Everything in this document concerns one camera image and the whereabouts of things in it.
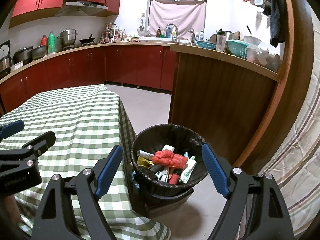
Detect yellow green wrapper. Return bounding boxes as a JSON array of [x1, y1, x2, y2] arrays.
[[137, 156, 152, 167]]

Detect wooden door frame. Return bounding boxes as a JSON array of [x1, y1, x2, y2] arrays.
[[237, 0, 316, 175]]

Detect green thermos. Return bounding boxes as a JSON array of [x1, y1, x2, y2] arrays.
[[47, 32, 57, 54]]

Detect green checked tablecloth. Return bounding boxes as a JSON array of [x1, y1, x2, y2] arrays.
[[0, 84, 172, 240]]

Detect grey metal pot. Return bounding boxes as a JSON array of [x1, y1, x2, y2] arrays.
[[31, 45, 48, 60]]

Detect red cabinets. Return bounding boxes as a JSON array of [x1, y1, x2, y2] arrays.
[[9, 0, 123, 28], [0, 44, 180, 115]]

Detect small steel faucet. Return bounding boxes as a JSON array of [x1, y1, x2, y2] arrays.
[[188, 28, 197, 46]]

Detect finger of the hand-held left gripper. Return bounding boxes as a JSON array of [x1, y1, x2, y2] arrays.
[[0, 131, 56, 174], [0, 120, 25, 139]]

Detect striped beige cloth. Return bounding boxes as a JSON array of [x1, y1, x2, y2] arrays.
[[236, 90, 320, 240]]

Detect red plastic bag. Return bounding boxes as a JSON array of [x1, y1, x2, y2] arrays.
[[151, 149, 188, 169]]

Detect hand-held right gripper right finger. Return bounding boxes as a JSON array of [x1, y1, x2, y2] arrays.
[[201, 142, 294, 240]]

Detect steel steamer pot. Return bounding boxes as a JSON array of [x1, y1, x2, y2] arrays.
[[59, 29, 78, 48]]

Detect hanging steel ladle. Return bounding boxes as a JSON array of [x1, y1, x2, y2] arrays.
[[137, 14, 145, 37]]

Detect large teal basket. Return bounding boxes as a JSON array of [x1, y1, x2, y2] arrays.
[[226, 39, 250, 58]]

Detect red lower cabinets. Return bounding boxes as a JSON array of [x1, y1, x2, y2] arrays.
[[0, 44, 180, 115]]

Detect dark bottle with red label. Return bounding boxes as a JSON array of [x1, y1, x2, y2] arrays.
[[169, 168, 182, 185]]

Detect dark hanging cloth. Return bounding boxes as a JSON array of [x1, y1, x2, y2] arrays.
[[266, 0, 286, 47]]

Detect tall steel faucet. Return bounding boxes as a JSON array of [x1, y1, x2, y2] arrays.
[[164, 24, 179, 43]]

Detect range hood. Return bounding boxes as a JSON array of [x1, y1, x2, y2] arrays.
[[54, 0, 108, 18]]

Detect red upper cabinets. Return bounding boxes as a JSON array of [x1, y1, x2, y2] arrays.
[[9, 0, 123, 28]]

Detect white printed foil bag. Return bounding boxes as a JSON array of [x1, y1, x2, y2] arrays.
[[154, 170, 170, 182]]

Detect white pack with green print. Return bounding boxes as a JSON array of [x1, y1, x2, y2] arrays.
[[179, 155, 197, 184]]

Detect group of spice bottles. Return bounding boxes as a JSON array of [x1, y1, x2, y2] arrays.
[[101, 21, 140, 43]]

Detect pink window curtain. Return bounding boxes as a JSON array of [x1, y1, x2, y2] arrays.
[[148, 0, 207, 37]]

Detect brown wooden counter cabinet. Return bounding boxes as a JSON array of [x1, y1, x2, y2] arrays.
[[168, 43, 280, 167]]

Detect clear plastic containers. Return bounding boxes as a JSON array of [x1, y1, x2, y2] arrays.
[[246, 46, 280, 72]]

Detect black wok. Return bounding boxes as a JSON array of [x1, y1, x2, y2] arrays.
[[79, 34, 96, 44]]

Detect dark cooking pot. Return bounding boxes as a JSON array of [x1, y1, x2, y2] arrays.
[[12, 46, 34, 65]]

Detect black bin with liner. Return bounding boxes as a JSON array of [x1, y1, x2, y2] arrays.
[[130, 123, 210, 214]]

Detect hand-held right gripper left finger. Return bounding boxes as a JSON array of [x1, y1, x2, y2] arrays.
[[31, 144, 124, 240]]

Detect rice cooker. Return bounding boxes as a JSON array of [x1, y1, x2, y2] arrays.
[[0, 41, 12, 73]]

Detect white pot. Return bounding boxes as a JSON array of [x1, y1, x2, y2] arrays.
[[244, 35, 262, 47]]

